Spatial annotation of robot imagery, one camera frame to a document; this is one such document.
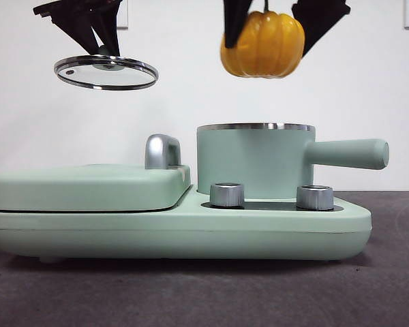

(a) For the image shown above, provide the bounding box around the silver control knob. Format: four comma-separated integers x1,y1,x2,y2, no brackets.
295,185,335,211
209,183,245,208

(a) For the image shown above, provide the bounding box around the mint green pot with handle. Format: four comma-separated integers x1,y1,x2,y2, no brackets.
196,122,391,200

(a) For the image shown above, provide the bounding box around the mint green hinged griddle cover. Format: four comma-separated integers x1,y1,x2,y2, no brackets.
0,134,193,214

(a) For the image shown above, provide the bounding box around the mint green breakfast machine base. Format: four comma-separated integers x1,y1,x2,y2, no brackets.
0,185,373,265

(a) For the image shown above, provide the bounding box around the yellow pumpkin with green stem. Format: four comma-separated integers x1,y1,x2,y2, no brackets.
219,0,307,80

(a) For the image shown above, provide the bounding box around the glass lid with green knob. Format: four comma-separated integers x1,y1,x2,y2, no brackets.
53,45,160,92

